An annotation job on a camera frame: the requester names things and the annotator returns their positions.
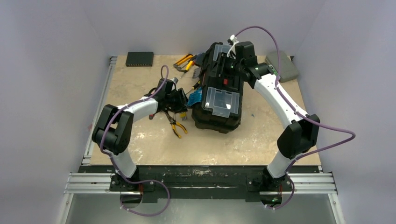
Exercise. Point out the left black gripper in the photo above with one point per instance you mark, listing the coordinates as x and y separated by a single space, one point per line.
182 105

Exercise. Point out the grey plastic case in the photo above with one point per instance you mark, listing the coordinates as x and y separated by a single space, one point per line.
283 65

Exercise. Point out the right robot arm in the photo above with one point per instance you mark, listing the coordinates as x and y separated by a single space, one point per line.
300 129

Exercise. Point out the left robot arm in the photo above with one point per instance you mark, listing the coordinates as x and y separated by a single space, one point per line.
113 129

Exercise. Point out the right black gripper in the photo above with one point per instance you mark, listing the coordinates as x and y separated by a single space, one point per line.
223 61

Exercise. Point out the black network switch box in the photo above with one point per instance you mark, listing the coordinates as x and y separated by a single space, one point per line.
139 59

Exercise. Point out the black tool box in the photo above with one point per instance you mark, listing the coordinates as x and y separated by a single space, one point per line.
216 103

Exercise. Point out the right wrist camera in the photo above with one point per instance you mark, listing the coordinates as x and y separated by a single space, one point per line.
232 42

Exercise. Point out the yellow handled pliers top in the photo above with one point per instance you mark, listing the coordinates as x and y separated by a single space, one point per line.
178 64

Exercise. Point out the yellow handled long pliers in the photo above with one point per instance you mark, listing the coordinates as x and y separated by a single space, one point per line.
174 124

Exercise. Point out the wire brush yellow handle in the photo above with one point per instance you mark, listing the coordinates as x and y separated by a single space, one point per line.
196 73

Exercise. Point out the aluminium frame rail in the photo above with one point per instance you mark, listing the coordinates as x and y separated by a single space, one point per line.
208 175

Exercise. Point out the yellow black long screwdriver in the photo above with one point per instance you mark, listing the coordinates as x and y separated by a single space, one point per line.
194 87

